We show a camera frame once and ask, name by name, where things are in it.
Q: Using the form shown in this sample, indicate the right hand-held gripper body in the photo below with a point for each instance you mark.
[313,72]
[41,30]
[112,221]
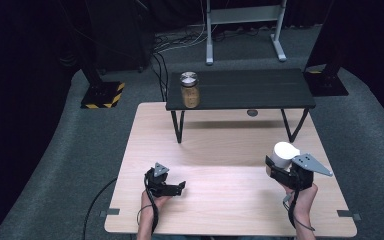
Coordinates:
[305,166]

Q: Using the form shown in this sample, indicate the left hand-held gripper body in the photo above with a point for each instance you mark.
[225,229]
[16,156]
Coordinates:
[156,178]

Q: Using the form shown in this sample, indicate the white cup with spout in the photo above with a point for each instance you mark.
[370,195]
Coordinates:
[283,153]

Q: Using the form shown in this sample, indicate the black shelf with metal legs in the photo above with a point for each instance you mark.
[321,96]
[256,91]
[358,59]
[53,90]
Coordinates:
[246,88]

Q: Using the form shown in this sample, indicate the glass jar with metal lid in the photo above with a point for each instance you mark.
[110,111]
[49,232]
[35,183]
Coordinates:
[190,93]

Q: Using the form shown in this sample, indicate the person's left hand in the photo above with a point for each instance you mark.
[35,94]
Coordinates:
[150,205]

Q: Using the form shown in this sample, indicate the person's right hand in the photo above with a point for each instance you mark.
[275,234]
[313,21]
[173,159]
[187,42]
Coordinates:
[305,200]

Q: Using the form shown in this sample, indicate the grey tape marker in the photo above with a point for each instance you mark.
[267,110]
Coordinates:
[112,211]
[346,214]

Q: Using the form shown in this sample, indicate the grey round table grommet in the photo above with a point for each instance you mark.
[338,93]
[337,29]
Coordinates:
[252,112]

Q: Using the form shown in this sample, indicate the black yellow striped stand base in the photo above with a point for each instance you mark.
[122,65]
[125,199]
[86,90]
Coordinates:
[101,96]

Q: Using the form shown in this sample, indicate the white metal stand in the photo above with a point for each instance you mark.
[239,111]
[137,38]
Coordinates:
[243,15]

